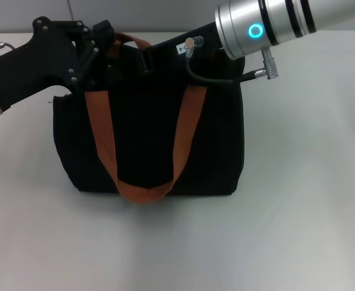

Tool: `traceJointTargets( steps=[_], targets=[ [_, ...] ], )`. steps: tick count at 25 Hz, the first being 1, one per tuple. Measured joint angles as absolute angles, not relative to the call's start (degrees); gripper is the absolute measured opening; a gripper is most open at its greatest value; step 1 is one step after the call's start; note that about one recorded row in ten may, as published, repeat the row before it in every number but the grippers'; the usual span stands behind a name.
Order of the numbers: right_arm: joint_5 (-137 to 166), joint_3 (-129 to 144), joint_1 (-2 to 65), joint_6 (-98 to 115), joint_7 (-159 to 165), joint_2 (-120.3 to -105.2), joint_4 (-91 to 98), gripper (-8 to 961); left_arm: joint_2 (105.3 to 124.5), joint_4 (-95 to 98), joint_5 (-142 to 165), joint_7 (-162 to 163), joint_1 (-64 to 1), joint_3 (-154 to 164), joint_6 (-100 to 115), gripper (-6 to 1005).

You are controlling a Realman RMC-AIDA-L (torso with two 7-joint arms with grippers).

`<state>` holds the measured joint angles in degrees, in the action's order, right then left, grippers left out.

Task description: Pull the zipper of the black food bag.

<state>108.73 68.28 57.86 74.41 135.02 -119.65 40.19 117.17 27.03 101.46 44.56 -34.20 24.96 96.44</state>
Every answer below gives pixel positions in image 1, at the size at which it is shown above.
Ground black bag with brown handles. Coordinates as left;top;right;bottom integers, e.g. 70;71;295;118
52;32;246;204

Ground right gripper cable with connector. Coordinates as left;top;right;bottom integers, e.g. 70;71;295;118
184;35;280;83

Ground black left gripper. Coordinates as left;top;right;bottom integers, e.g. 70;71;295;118
0;17;116;110

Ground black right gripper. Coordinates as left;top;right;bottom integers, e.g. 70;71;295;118
140;21;226;74

